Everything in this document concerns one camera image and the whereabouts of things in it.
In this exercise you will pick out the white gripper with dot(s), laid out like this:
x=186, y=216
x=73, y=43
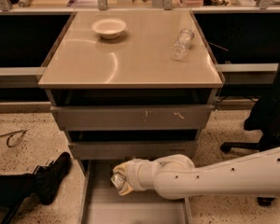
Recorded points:
x=133, y=174

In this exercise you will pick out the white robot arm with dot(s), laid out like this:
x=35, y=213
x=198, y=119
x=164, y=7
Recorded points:
x=176, y=177

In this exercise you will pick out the open bottom drawer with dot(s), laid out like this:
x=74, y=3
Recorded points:
x=101, y=203

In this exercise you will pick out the grey middle drawer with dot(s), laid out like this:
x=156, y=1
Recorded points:
x=116, y=145

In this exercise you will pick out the grey drawer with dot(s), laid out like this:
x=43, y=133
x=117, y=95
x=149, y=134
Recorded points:
x=131, y=117
x=116, y=145

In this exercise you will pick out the grey drawer cabinet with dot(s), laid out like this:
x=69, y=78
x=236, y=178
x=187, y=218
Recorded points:
x=134, y=69

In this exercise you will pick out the grey top drawer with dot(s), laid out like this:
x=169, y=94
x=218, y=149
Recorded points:
x=131, y=117

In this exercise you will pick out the black shoe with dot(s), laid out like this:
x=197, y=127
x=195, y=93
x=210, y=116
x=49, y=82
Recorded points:
x=49, y=178

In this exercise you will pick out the black trouser leg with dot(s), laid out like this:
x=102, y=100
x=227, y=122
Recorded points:
x=14, y=188

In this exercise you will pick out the clear plastic bottle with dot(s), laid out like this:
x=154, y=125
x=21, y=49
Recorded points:
x=181, y=45

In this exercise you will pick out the white paper bowl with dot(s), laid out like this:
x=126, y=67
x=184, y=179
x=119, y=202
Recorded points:
x=109, y=28

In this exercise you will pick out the black office chair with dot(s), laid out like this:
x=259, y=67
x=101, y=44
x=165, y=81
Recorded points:
x=270, y=115

